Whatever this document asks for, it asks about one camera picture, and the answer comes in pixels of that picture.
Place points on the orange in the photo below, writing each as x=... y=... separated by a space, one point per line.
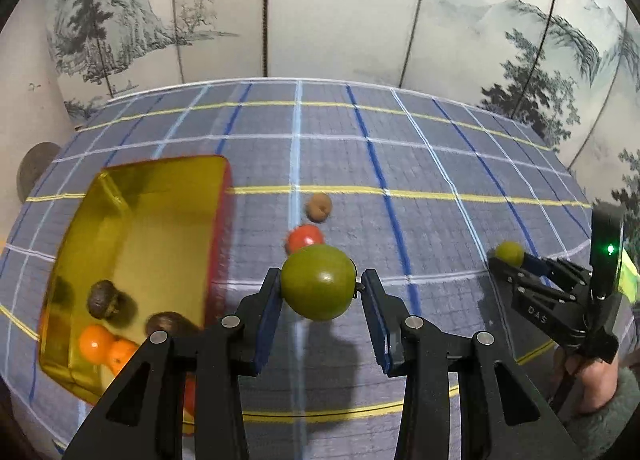
x=95 y=340
x=122 y=352

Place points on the person's right hand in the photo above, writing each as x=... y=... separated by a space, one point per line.
x=595 y=380

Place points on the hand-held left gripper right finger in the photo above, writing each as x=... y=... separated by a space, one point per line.
x=375 y=325

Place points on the person's right forearm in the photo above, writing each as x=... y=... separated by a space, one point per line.
x=600 y=432

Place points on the yellow transparent tray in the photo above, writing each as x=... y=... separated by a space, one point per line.
x=160 y=220

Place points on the landscape painted backdrop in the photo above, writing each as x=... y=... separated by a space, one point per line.
x=340 y=5

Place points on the blue plaid tablecloth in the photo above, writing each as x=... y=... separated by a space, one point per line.
x=400 y=165

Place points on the bright green bag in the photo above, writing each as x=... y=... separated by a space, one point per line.
x=631 y=282

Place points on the small brown fruit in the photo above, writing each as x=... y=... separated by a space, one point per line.
x=318 y=206

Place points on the red round fruit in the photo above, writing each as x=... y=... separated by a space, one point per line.
x=304 y=238

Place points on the green round fruit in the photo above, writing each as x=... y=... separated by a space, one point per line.
x=510 y=252
x=316 y=282

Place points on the dark brown round fruit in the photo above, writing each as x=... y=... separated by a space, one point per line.
x=167 y=322

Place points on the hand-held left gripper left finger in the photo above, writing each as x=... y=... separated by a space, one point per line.
x=267 y=320

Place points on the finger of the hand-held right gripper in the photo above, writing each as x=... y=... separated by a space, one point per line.
x=530 y=300
x=555 y=272

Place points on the dark brown mushroom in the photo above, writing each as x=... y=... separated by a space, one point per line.
x=102 y=297

